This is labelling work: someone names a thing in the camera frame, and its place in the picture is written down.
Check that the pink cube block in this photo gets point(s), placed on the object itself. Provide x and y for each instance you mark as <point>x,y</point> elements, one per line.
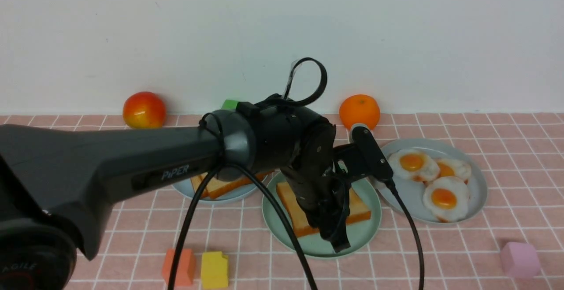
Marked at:
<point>520,260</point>

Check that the light blue bread plate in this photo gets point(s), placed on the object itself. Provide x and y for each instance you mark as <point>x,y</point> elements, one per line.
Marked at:
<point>185,187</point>

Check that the yellow block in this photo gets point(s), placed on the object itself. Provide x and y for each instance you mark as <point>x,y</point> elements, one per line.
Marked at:
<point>214,270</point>

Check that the green cube block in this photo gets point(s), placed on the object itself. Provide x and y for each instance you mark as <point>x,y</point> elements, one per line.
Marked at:
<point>229,105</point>

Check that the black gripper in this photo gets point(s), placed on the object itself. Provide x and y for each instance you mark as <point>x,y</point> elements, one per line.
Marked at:
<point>321,197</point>

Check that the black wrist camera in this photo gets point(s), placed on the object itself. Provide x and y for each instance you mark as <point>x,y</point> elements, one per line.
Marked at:
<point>362,157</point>

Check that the red yellow pomegranate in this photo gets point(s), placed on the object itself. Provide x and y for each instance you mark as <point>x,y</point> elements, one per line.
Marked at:
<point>144,110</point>

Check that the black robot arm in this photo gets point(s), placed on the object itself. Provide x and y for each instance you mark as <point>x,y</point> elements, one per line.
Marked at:
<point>58,187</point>

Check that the toast slice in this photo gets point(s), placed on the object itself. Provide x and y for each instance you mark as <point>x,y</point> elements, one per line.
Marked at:
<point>217,188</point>
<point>359,210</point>

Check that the fried egg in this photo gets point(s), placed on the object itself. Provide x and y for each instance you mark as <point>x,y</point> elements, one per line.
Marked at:
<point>454,167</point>
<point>447,198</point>
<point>414,165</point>

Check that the green centre plate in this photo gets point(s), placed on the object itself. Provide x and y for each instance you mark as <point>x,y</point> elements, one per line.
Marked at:
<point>313,246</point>

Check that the orange block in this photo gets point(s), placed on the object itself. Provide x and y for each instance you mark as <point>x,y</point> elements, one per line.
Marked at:
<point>186,268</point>

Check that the orange fruit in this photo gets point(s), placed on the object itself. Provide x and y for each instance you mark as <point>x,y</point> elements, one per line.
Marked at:
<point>360,108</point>

